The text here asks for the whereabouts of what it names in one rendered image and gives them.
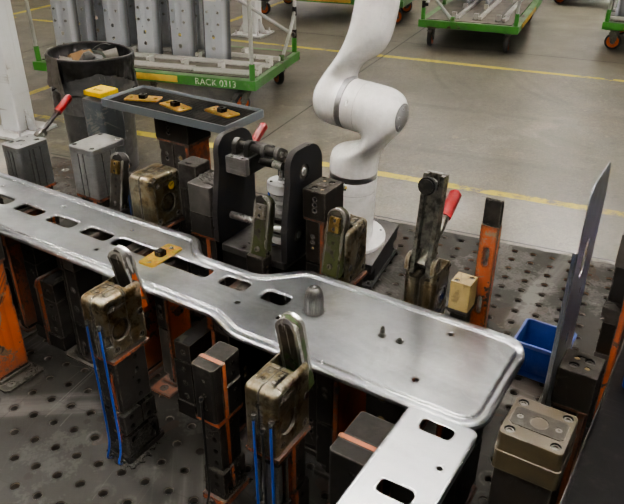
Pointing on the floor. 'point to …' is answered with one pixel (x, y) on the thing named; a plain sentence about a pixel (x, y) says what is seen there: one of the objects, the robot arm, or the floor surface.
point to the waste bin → (64, 68)
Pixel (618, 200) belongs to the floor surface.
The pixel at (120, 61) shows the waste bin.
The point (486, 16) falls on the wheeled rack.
